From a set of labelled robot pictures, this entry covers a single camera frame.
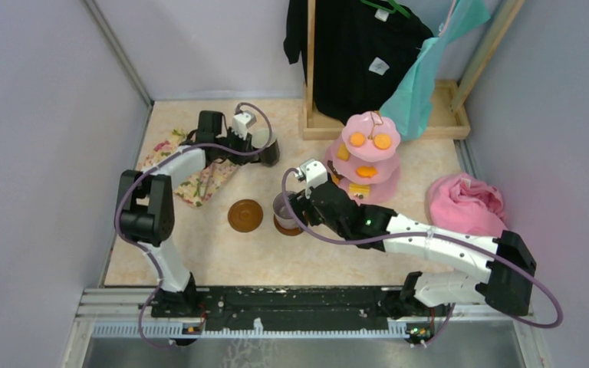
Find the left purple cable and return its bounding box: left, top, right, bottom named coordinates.
left=114, top=102, right=274, bottom=350

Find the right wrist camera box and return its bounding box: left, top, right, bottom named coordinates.
left=294, top=159, right=328, bottom=199

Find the wooden clothes rack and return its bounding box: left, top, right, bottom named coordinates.
left=299, top=0, right=524, bottom=140

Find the round orange cookie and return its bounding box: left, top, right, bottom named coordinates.
left=349, top=132, right=367, bottom=147

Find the orange fish-shaped cake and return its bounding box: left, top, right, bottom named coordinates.
left=356, top=166, right=378, bottom=179

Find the green clothes hanger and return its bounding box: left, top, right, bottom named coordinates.
left=360, top=0, right=411, bottom=18

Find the yellow layered cake slice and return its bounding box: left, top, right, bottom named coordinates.
left=348, top=183, right=370, bottom=199

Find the brown round coaster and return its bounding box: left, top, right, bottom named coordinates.
left=227, top=199, right=264, bottom=233
left=273, top=215, right=303, bottom=237

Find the chocolate triangle cake slice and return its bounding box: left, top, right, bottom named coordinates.
left=327, top=160, right=337, bottom=176

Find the pink crumpled towel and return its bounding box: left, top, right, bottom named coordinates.
left=426, top=173, right=508, bottom=237

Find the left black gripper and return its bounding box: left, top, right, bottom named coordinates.
left=215, top=126, right=257, bottom=166

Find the yellow rectangular biscuit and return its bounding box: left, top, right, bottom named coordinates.
left=336, top=143, right=351, bottom=161

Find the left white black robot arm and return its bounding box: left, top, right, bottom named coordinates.
left=114, top=107, right=275, bottom=318

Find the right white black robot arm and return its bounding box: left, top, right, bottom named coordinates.
left=286, top=182, right=537, bottom=317

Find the grey mug black handle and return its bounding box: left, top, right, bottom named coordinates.
left=272, top=191, right=299, bottom=230

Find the round dotted biscuit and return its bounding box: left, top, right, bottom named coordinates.
left=373, top=133, right=392, bottom=150

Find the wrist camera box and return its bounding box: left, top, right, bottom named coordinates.
left=232, top=111, right=257, bottom=140
left=294, top=159, right=328, bottom=199

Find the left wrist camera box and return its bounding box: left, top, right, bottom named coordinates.
left=232, top=111, right=257, bottom=140

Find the pink three-tier cake stand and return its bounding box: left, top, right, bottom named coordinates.
left=322, top=111, right=401, bottom=205

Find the floral rectangular tray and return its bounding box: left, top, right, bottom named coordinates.
left=137, top=128, right=239, bottom=208

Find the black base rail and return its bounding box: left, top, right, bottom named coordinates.
left=90, top=285, right=535, bottom=347

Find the black t-shirt on hanger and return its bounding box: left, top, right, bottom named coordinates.
left=283, top=0, right=434, bottom=122

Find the black mug white inside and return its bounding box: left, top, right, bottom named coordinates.
left=252, top=128, right=281, bottom=167

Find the teal garment hanging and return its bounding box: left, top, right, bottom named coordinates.
left=380, top=0, right=491, bottom=141

